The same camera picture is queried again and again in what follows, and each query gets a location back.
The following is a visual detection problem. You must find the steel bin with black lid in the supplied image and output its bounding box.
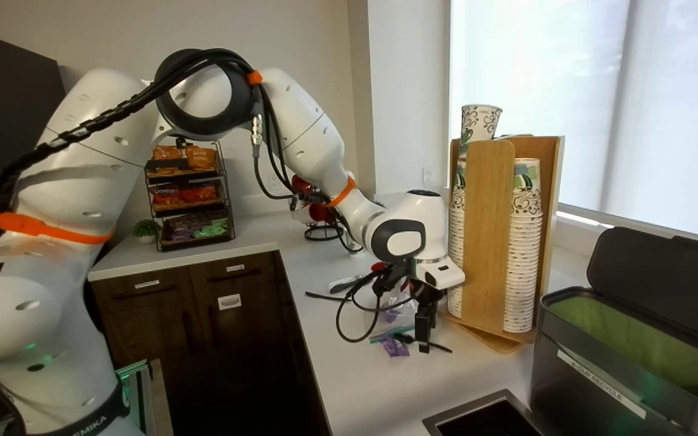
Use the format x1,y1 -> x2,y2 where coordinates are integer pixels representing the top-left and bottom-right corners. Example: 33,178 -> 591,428
528,224 -> 698,436

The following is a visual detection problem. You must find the wooden cup holder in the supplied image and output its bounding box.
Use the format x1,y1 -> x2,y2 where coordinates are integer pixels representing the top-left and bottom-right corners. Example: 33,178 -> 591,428
439,133 -> 568,349

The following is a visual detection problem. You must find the dark wall panel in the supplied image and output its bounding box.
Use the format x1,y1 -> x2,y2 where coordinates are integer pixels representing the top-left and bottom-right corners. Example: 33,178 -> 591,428
0,22 -> 68,212

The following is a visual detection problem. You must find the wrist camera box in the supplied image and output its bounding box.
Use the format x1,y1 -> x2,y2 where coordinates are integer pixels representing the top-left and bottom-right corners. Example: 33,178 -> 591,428
422,259 -> 471,292

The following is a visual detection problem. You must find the tiered snack rack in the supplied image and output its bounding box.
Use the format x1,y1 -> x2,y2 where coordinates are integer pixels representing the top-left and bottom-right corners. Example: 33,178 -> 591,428
143,142 -> 236,252

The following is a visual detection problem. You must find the white window blind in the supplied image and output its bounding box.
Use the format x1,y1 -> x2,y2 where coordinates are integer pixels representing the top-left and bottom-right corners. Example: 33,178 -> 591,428
449,0 -> 698,245

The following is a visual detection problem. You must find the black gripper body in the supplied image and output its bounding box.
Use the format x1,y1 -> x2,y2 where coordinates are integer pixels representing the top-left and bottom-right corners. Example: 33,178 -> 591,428
407,268 -> 447,321

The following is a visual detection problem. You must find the patterned paper cup stack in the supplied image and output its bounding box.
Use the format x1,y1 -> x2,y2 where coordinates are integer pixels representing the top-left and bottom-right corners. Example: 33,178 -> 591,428
503,154 -> 545,336
447,142 -> 474,319

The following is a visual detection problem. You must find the small green item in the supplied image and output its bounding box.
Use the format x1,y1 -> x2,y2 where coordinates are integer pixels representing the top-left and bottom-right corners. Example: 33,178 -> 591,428
131,216 -> 164,245

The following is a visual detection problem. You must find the wire stand with red mugs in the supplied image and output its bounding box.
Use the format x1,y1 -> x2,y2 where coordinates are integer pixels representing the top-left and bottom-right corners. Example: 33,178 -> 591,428
286,172 -> 344,245

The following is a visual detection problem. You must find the single patterned paper cup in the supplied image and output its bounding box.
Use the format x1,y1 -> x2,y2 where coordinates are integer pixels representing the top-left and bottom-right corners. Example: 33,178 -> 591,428
459,102 -> 504,147

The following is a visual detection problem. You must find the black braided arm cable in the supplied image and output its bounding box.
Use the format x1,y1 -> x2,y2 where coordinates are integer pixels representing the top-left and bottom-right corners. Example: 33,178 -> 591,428
0,45 -> 400,346

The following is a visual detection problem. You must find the dark wooden drawer cabinet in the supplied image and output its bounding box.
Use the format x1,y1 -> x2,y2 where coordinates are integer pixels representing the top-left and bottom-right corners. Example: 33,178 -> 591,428
87,248 -> 328,436

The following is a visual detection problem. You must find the black square counter inset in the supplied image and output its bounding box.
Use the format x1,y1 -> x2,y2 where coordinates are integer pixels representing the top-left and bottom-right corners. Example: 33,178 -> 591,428
420,388 -> 551,436

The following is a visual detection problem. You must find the purple packet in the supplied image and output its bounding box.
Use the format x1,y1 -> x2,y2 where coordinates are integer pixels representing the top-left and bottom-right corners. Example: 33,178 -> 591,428
382,334 -> 410,357

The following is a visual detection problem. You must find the clear plastic zip bag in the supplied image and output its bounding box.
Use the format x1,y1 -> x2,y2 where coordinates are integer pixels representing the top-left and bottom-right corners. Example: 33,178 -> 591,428
365,292 -> 442,346

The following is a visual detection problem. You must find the small black plastic spoon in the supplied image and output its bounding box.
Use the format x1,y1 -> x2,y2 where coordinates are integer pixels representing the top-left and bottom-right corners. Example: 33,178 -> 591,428
422,336 -> 456,355

